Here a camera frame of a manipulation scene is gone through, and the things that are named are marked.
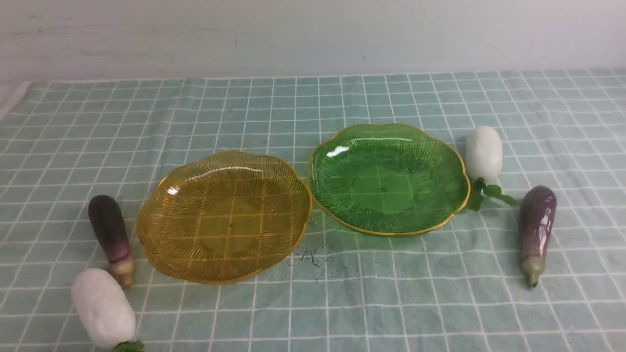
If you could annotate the white radish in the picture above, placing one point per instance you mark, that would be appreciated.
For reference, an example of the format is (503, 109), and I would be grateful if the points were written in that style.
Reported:
(104, 311)
(483, 162)

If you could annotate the dark purple eggplant yellow stem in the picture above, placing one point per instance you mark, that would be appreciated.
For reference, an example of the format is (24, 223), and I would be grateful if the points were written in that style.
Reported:
(110, 230)

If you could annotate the purple eggplant green stem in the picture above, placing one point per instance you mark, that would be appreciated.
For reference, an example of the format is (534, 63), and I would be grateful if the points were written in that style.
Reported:
(536, 220)

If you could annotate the green ribbed plastic plate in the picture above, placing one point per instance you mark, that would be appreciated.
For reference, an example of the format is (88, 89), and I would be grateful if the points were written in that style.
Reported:
(388, 180)

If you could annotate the amber ribbed plastic plate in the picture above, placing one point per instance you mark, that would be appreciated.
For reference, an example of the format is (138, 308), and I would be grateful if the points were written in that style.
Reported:
(225, 218)

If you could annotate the green checkered tablecloth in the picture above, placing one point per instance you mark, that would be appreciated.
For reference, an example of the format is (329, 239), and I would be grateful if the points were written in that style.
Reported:
(456, 289)

